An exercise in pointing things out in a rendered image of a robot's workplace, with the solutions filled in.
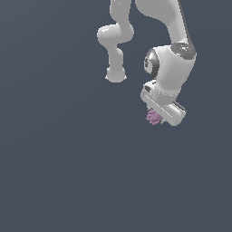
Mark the small purple lumpy object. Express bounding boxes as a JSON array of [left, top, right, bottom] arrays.
[[146, 109, 164, 126]]

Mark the white gripper body block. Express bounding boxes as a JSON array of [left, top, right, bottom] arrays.
[[140, 80, 188, 127]]

